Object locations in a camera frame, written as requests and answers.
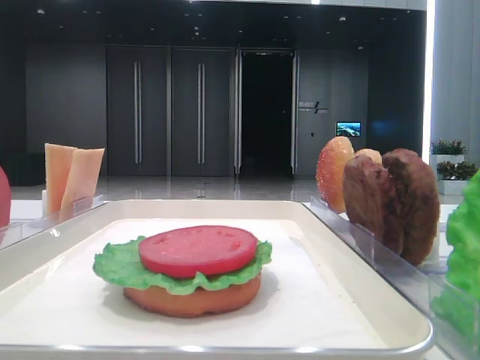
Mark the brown meat patty front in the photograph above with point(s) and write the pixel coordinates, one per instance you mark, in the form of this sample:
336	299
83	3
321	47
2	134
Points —
416	188

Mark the brown meat patty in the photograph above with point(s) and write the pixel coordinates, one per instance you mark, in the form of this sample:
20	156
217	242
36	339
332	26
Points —
416	188
371	200

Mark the red tomato slice on tray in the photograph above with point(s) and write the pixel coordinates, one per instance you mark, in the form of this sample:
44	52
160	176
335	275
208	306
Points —
208	249

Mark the brown meat patty rear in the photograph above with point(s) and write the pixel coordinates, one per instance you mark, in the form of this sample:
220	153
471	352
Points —
371	200

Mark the green lettuce leaf on tray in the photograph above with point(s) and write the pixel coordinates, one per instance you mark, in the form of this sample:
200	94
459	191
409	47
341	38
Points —
120	264

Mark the orange cheese slice right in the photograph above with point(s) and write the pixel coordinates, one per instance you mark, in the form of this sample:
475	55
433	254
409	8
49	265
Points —
83	176

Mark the orange cheese slice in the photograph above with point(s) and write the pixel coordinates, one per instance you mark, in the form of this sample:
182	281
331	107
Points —
58	160
83	176

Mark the orange cheese slice left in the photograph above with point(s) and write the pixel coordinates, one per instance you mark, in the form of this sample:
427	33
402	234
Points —
58	160

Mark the standing red tomato slice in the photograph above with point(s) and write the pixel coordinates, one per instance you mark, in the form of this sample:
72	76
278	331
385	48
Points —
5	199

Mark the standing green lettuce leaf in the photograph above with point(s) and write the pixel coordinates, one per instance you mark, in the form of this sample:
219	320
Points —
463	255

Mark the seeded top bun slice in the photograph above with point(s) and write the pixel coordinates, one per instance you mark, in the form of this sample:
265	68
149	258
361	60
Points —
330	171

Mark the dark double door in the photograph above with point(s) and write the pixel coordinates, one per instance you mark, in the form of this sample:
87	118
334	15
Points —
169	111

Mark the bottom bun slice on tray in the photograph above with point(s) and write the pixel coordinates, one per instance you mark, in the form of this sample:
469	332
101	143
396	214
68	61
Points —
199	303

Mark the standing bun slice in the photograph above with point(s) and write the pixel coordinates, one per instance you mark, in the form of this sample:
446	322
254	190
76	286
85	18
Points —
374	155

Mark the white rectangular metal tray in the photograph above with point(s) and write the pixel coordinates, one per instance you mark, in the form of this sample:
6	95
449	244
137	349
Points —
318	299

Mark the left clear acrylic rack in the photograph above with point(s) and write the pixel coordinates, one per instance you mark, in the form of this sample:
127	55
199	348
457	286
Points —
28	217

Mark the clear acrylic rack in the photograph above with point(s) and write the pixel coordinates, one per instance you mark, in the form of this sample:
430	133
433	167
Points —
28	217
420	284

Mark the potted plants in white planter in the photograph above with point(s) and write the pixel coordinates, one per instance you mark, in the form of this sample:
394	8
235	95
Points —
445	156

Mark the right clear acrylic rack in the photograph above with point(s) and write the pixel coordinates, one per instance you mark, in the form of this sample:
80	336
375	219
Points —
420	284

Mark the small wall monitor screen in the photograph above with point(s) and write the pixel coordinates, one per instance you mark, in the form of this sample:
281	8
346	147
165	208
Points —
348	129

